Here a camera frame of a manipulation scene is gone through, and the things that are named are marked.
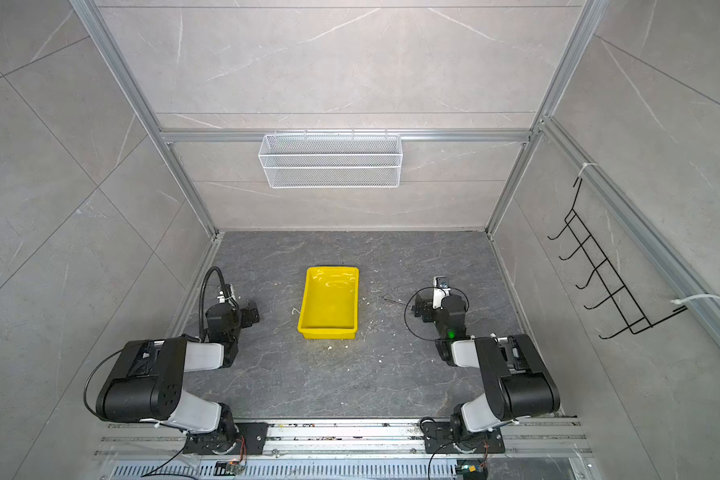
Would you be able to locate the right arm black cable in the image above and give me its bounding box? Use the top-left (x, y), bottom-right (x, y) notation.
top-left (403, 286), bottom-right (470, 343)

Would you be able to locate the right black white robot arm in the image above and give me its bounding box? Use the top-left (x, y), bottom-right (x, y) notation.
top-left (405, 286), bottom-right (561, 444)

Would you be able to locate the black wire hook rack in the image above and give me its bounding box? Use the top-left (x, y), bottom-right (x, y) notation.
top-left (547, 178), bottom-right (688, 340)

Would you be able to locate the yellow plastic bin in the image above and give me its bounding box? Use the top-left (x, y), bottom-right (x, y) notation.
top-left (297, 266), bottom-right (359, 340)

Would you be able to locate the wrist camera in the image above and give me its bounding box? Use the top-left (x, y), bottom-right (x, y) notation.
top-left (217, 283), bottom-right (239, 308)
top-left (432, 276), bottom-right (450, 309)

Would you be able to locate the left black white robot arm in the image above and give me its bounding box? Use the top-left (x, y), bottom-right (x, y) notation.
top-left (93, 301), bottom-right (260, 455)

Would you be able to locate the white wire mesh basket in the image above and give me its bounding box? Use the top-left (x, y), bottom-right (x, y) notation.
top-left (258, 135), bottom-right (404, 189)

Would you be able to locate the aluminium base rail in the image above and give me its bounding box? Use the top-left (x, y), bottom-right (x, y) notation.
top-left (89, 417), bottom-right (602, 479)

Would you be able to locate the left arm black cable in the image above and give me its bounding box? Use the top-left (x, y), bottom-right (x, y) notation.
top-left (197, 265), bottom-right (228, 343)

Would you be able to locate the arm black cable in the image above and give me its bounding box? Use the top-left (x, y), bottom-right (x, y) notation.
top-left (403, 286), bottom-right (470, 343)
top-left (197, 265), bottom-right (228, 343)

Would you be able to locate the aluminium frame profile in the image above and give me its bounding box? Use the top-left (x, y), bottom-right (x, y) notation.
top-left (160, 128), bottom-right (531, 144)

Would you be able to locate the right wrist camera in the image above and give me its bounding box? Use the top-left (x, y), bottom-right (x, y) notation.
top-left (432, 276), bottom-right (450, 309)

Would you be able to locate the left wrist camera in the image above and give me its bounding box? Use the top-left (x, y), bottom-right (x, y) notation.
top-left (217, 283), bottom-right (239, 308)

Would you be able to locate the white zip tie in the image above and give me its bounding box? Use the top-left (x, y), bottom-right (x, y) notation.
top-left (670, 293), bottom-right (720, 306)

